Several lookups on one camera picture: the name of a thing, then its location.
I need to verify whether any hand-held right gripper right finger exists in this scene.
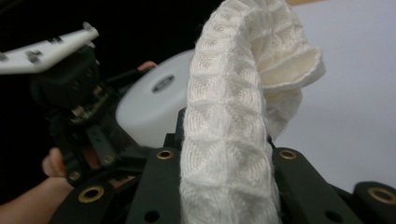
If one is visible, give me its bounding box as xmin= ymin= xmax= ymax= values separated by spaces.
xmin=267 ymin=138 xmax=364 ymax=224

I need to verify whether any white cylindrical device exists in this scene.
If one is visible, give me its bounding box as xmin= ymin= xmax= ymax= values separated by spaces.
xmin=115 ymin=49 xmax=197 ymax=148

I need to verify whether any white waffle cloth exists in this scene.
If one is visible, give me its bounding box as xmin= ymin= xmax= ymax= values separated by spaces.
xmin=178 ymin=0 xmax=327 ymax=224

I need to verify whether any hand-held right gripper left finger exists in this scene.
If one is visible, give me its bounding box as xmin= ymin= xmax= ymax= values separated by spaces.
xmin=125 ymin=107 xmax=188 ymax=224

